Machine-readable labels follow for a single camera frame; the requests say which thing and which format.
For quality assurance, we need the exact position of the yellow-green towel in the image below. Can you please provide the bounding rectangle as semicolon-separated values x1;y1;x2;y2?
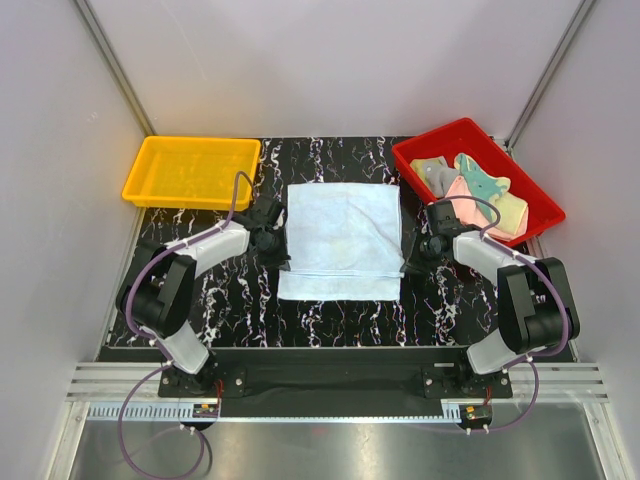
489;192;529;241

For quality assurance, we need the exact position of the teal patterned towel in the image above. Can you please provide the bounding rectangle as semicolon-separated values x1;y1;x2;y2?
454;153;511;205

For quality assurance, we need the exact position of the pink towel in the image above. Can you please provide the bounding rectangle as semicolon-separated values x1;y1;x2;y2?
444;177;529;242

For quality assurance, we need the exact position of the left corner aluminium post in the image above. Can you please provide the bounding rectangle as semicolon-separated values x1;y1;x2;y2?
71;0;157;136

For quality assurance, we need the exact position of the right small electronics board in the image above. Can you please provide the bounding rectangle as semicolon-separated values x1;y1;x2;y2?
462;404;493;424

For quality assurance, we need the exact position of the left small electronics board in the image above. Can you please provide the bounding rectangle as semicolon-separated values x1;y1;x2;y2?
193;401;221;419

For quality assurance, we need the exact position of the light blue towel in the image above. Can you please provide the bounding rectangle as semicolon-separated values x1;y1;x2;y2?
277;183;404;302

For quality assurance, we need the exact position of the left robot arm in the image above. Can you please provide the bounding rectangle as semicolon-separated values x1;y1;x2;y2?
116;197;289;396

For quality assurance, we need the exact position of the yellow plastic bin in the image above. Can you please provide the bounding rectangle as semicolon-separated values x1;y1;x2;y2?
122;136;261;211

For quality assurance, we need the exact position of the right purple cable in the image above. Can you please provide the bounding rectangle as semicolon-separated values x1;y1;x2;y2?
439;195;571;434

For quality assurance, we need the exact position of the grey towel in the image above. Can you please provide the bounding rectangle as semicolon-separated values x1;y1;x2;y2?
422;160;460;199

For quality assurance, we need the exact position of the aluminium frame rail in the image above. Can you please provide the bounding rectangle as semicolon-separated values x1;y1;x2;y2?
66;363;609;424

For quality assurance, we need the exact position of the right corner aluminium post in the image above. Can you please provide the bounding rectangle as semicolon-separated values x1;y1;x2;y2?
503;0;599;156

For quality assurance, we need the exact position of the corner aluminium post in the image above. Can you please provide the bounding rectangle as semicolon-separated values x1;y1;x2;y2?
503;0;599;156
71;0;157;136

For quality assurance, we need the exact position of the small electronics board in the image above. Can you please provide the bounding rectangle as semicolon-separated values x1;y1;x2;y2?
193;401;221;419
462;404;493;424

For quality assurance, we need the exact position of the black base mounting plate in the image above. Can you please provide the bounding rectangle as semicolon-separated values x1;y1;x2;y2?
158;346;513;400

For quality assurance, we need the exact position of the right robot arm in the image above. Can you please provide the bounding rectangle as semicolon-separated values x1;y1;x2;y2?
402;195;580;397

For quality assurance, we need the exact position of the red plastic bin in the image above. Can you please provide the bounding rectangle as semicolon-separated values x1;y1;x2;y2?
392;118;566;247

